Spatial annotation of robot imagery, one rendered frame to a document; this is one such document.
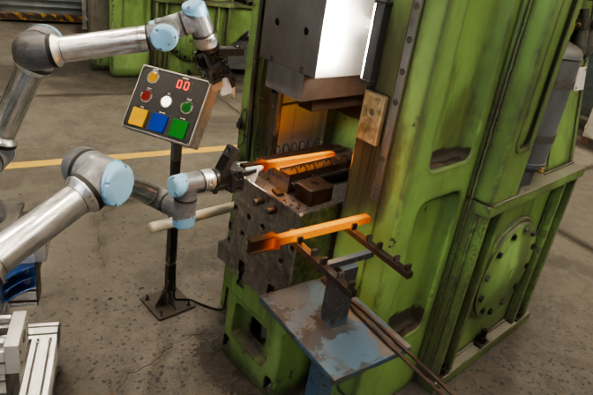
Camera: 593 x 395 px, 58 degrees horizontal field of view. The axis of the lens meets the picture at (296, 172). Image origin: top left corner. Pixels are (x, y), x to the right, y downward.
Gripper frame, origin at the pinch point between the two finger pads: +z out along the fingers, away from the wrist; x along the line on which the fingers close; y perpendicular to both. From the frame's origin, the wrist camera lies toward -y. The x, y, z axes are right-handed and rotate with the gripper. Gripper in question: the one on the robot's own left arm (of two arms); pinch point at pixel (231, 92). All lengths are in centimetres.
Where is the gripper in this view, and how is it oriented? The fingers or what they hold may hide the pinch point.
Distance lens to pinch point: 192.9
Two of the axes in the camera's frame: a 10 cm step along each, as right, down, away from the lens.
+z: 2.2, 7.2, 6.6
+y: -7.2, 5.7, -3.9
